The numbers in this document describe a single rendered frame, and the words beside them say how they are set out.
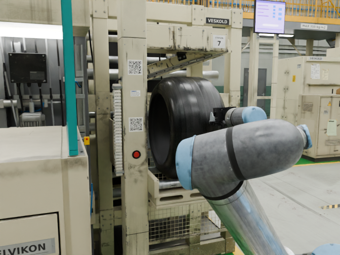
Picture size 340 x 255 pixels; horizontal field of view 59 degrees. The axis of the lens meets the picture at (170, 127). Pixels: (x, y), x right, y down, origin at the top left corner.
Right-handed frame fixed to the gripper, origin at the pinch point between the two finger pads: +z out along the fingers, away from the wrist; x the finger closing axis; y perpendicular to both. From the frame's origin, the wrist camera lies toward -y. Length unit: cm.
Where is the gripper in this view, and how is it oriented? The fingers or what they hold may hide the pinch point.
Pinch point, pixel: (211, 123)
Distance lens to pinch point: 146.7
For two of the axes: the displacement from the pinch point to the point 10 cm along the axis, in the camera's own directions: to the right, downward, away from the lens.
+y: -0.5, -10.0, -0.4
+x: -9.4, 0.6, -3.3
